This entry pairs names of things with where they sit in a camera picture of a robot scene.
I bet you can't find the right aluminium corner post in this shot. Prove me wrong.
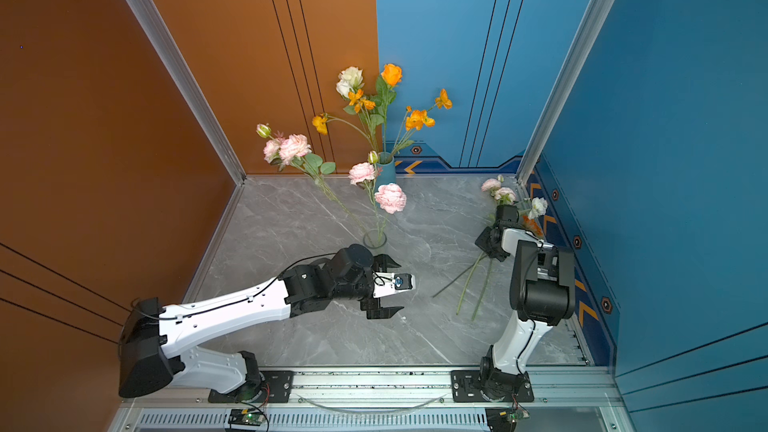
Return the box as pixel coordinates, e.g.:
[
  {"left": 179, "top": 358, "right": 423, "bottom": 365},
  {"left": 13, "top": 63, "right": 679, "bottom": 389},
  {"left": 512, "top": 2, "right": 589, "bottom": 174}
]
[{"left": 516, "top": 0, "right": 615, "bottom": 185}]

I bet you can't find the teal ceramic vase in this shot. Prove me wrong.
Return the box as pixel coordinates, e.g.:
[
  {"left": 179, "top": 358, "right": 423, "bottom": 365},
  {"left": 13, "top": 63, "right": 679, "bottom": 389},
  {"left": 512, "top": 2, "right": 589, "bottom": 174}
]
[{"left": 375, "top": 152, "right": 396, "bottom": 189}]

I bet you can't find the white pink small flowers stem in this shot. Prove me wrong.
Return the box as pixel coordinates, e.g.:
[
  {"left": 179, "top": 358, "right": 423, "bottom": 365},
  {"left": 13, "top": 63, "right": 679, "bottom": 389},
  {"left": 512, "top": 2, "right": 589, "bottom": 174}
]
[{"left": 470, "top": 194, "right": 550, "bottom": 322}]

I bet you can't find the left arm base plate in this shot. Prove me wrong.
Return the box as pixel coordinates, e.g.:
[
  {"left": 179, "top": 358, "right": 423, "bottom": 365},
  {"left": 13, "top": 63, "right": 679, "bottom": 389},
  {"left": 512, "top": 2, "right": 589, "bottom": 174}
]
[{"left": 207, "top": 370, "right": 294, "bottom": 405}]

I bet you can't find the pink carnation flower stem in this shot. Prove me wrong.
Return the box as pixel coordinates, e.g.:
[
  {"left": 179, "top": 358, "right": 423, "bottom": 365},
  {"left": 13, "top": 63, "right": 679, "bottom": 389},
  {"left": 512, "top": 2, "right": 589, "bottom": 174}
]
[{"left": 256, "top": 123, "right": 367, "bottom": 232}]

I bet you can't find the clear ribbed glass vase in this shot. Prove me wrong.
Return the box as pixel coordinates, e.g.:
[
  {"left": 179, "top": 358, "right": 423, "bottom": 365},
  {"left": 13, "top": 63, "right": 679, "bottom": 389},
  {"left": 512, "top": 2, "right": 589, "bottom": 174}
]
[{"left": 362, "top": 226, "right": 388, "bottom": 253}]

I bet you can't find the orange gerbera flower stem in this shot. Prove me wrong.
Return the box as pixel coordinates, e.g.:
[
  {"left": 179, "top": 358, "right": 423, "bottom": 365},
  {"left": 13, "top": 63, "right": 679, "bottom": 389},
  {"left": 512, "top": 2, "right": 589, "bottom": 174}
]
[{"left": 432, "top": 215, "right": 545, "bottom": 298}]

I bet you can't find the orange rose flower stem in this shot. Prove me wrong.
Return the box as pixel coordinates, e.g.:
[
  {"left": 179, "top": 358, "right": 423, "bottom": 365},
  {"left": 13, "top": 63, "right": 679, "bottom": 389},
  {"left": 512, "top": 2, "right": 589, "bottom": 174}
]
[{"left": 363, "top": 64, "right": 402, "bottom": 152}]

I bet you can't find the right circuit board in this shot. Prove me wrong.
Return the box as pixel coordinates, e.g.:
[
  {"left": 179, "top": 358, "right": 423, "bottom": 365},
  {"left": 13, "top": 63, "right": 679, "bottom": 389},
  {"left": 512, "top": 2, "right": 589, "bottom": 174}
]
[{"left": 485, "top": 408, "right": 530, "bottom": 432}]

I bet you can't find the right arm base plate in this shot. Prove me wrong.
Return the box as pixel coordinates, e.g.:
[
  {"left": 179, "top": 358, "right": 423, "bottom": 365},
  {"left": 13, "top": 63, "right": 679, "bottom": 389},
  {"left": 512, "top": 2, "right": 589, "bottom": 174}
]
[{"left": 450, "top": 370, "right": 535, "bottom": 403}]

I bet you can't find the white rosebud flower stem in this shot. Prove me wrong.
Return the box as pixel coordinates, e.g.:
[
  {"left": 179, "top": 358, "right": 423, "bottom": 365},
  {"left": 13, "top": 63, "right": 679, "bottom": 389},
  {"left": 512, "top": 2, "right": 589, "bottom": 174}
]
[{"left": 336, "top": 78, "right": 379, "bottom": 152}]

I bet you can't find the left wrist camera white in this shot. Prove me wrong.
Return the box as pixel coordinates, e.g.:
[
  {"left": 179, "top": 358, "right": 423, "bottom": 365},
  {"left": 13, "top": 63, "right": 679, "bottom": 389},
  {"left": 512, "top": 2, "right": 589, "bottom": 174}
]
[{"left": 372, "top": 273, "right": 414, "bottom": 298}]

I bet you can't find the white cream rose stem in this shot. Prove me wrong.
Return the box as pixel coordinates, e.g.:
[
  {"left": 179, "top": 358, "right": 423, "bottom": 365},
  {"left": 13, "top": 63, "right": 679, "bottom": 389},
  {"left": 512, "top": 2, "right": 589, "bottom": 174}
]
[{"left": 338, "top": 66, "right": 371, "bottom": 96}]

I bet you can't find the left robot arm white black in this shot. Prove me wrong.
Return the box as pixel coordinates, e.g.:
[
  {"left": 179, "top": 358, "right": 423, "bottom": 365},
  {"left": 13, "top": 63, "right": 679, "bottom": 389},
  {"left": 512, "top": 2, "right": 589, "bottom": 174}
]
[{"left": 118, "top": 244, "right": 415, "bottom": 402}]

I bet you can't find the left aluminium corner post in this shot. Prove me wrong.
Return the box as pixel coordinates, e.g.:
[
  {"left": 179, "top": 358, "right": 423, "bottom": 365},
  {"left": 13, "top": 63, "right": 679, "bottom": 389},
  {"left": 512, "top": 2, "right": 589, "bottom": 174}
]
[{"left": 125, "top": 0, "right": 247, "bottom": 187}]

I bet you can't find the aluminium corner post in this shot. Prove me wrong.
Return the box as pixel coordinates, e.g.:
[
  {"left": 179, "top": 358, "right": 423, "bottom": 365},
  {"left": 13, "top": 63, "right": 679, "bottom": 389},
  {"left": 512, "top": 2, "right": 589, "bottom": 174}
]
[
  {"left": 516, "top": 0, "right": 615, "bottom": 185},
  {"left": 125, "top": 0, "right": 247, "bottom": 187}
]

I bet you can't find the left green circuit board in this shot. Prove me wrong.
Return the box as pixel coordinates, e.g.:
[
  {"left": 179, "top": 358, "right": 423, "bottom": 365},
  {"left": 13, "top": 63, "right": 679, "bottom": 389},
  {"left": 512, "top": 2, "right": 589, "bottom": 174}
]
[{"left": 226, "top": 408, "right": 270, "bottom": 431}]

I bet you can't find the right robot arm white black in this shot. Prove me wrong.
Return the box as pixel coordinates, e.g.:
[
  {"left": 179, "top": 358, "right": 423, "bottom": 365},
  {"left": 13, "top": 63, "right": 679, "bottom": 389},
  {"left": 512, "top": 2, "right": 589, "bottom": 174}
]
[{"left": 475, "top": 205, "right": 576, "bottom": 402}]

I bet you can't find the aluminium front rail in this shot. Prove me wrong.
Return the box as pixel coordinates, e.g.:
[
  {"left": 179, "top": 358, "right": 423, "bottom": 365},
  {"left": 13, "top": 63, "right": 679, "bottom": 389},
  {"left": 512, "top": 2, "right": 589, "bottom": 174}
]
[{"left": 107, "top": 364, "right": 631, "bottom": 432}]

